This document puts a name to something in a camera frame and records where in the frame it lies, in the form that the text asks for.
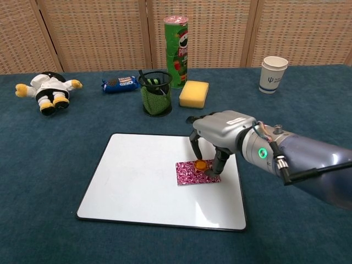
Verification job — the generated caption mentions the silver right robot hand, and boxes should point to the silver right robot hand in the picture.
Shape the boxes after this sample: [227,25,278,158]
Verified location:
[185,110,256,177]

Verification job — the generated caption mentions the pink patterned packet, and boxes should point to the pink patterned packet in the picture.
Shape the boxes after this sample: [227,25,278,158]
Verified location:
[175,159,222,186]

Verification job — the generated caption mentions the yellow sponge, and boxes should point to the yellow sponge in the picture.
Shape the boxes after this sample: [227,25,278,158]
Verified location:
[179,80,210,109]

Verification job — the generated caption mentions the white paper cup blue logo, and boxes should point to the white paper cup blue logo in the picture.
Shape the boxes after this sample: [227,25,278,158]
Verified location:
[258,61,288,94]

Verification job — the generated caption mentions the black mesh pen holder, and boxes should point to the black mesh pen holder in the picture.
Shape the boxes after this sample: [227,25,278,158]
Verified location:
[137,70,173,117]

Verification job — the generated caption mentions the green Pringles can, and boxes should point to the green Pringles can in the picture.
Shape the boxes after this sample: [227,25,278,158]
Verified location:
[163,15,190,90]

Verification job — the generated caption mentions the blue Oreo cookie pack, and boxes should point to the blue Oreo cookie pack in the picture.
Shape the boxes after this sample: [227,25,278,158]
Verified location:
[100,75,139,94]

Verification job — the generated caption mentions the woven bamboo folding screen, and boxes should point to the woven bamboo folding screen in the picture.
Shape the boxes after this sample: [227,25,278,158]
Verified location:
[0,0,352,75]

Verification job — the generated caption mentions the blue table cloth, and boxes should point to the blue table cloth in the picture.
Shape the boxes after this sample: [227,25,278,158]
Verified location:
[0,64,352,264]

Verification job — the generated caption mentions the black white plush penguin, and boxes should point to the black white plush penguin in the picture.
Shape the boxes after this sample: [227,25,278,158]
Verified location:
[15,71,83,116]

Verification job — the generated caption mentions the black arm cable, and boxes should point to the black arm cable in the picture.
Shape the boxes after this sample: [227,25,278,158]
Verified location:
[268,140,352,186]

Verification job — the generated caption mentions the white board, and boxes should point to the white board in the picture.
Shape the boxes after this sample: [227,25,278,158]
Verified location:
[76,133,248,233]

